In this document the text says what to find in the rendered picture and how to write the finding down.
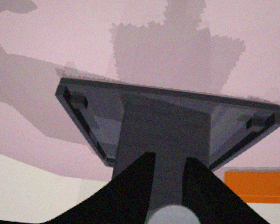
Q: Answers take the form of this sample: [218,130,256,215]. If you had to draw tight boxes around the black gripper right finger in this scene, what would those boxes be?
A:
[181,157,269,224]

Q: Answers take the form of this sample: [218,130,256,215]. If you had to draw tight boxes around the orange rectangular tray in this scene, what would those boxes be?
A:
[224,172,280,204]

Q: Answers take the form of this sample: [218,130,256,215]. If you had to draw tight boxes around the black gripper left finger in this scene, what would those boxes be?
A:
[43,152,156,224]

